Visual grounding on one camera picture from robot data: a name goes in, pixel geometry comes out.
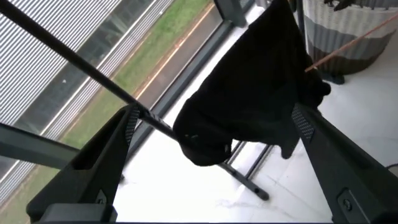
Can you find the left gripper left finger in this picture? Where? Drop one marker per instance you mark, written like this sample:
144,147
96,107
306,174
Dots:
90,174

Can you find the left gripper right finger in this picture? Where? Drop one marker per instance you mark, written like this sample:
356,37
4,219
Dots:
351,174

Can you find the pink clothes hanger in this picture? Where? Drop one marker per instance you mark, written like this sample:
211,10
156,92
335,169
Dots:
351,43

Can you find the black garment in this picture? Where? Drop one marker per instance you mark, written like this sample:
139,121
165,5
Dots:
248,93

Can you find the white laundry basket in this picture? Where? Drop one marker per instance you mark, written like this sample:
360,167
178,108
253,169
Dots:
342,21

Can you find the window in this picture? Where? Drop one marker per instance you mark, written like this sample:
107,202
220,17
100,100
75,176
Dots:
31,146

